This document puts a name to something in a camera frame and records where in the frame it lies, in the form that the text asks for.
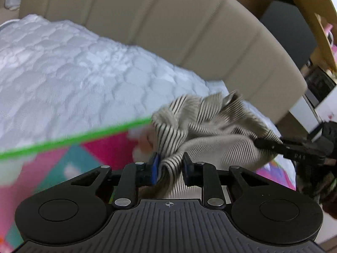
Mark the white cabinet furniture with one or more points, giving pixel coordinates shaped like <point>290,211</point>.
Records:
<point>318,104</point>

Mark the beige striped knit garment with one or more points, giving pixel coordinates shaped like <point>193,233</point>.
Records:
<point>215,129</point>

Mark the colourful cartoon play mat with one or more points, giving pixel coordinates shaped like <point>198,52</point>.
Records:
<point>23,176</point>

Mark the beige padded headboard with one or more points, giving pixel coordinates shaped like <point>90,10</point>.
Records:
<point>217,39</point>

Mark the white quilted mattress cover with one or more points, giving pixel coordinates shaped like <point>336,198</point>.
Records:
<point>61,82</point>

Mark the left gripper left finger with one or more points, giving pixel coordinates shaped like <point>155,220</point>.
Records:
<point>119,188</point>

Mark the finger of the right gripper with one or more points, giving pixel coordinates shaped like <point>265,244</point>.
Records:
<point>277,146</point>

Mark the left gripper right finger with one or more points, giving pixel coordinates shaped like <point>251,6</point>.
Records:
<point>236,179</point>

